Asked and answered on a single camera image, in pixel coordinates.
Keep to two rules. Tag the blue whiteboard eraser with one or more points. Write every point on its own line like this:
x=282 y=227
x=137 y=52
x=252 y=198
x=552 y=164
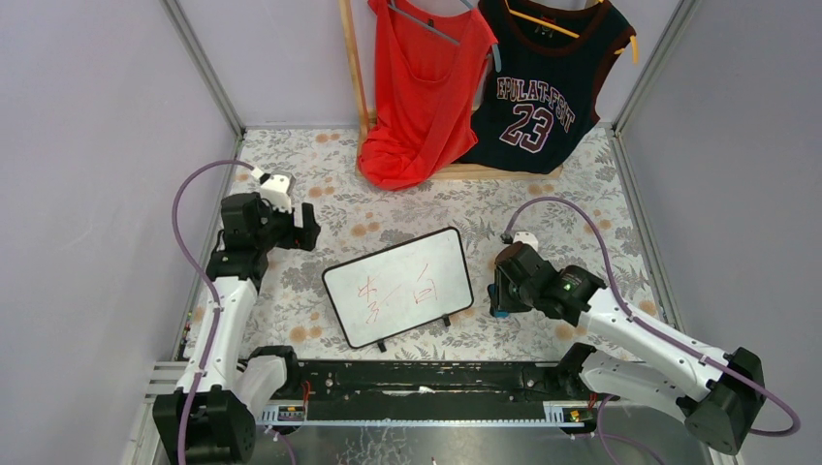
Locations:
x=496 y=309

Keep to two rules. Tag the grey clothes hanger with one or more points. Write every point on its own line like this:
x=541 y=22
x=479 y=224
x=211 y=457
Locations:
x=495 y=55

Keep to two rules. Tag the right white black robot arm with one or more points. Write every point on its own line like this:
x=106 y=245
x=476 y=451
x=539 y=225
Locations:
x=704 y=387

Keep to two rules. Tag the floral tablecloth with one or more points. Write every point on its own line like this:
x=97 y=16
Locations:
x=579 y=217

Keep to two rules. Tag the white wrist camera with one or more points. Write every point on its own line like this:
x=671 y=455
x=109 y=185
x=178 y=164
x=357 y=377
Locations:
x=527 y=238
x=276 y=188

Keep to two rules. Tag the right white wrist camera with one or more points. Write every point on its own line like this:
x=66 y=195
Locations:
x=527 y=238

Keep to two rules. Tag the white board with black frame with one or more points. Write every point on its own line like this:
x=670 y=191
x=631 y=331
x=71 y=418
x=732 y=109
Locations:
x=402 y=287

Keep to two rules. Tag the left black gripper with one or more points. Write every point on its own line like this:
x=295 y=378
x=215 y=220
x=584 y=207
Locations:
x=305 y=227

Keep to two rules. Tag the yellow clothes hanger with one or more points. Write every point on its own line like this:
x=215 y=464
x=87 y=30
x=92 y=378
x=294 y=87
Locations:
x=633 y=42

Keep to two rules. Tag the dark basketball jersey number 23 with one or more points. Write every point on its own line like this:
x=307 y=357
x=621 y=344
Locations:
x=538 y=108

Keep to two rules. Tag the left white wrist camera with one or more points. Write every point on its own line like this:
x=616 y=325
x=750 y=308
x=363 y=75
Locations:
x=276 y=188

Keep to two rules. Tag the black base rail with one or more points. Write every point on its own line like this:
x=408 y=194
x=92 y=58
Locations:
x=435 y=391

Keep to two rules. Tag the red tank top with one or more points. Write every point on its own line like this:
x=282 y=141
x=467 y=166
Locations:
x=425 y=89

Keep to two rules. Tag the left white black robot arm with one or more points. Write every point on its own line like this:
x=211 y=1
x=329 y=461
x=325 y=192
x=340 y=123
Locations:
x=210 y=417

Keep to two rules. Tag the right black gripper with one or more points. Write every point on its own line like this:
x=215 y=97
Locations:
x=499 y=294

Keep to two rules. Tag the wooden clothes rack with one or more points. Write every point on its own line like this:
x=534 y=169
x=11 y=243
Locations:
x=368 y=116

